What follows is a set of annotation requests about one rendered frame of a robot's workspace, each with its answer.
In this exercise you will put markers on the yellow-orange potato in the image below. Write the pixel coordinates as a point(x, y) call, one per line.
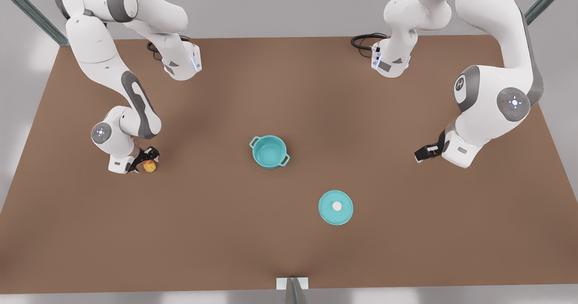
point(150, 166)

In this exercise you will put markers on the teal pot lid white knob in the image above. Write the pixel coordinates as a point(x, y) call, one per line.
point(336, 208)

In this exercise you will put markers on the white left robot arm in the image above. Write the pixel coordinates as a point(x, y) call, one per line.
point(492, 91)

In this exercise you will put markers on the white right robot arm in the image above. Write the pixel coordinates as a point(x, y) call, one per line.
point(99, 46)

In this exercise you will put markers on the silver frame post with foot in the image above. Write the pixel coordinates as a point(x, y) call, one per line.
point(293, 290)

